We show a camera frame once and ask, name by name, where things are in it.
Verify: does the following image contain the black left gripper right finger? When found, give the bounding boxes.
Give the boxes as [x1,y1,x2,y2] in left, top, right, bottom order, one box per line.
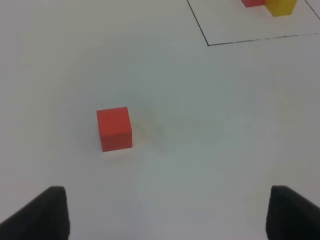
[265,185,320,240]

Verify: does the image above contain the template yellow cube block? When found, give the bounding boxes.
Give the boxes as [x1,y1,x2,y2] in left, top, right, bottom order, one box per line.
[264,0,297,17]

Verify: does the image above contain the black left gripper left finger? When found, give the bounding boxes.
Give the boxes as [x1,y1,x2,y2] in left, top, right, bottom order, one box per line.
[0,186,70,240]

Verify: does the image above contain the template red cube block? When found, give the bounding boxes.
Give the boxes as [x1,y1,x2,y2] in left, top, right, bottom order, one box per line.
[241,0,265,8]

